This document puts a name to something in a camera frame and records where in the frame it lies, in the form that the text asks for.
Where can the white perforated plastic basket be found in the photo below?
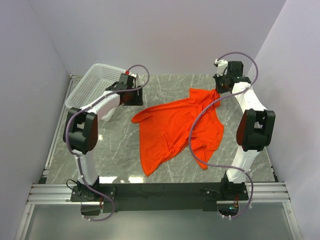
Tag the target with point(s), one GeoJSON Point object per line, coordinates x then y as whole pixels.
{"type": "Point", "coordinates": [93, 84]}

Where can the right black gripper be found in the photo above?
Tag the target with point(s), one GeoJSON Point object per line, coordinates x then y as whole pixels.
{"type": "Point", "coordinates": [217, 79]}

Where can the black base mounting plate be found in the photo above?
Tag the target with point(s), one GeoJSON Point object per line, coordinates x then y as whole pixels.
{"type": "Point", "coordinates": [160, 196]}

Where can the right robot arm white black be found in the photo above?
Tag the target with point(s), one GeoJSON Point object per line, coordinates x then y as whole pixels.
{"type": "Point", "coordinates": [254, 131]}

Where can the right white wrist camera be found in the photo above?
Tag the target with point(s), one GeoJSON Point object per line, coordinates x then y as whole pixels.
{"type": "Point", "coordinates": [222, 66]}

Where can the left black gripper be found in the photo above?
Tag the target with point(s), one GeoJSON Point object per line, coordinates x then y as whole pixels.
{"type": "Point", "coordinates": [138, 100]}

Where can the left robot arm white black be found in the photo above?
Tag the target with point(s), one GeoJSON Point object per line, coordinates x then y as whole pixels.
{"type": "Point", "coordinates": [82, 123]}

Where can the orange t shirt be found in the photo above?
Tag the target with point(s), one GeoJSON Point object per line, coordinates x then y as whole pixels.
{"type": "Point", "coordinates": [166, 129]}

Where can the aluminium extrusion rail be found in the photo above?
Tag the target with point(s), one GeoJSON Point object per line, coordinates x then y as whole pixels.
{"type": "Point", "coordinates": [49, 214]}

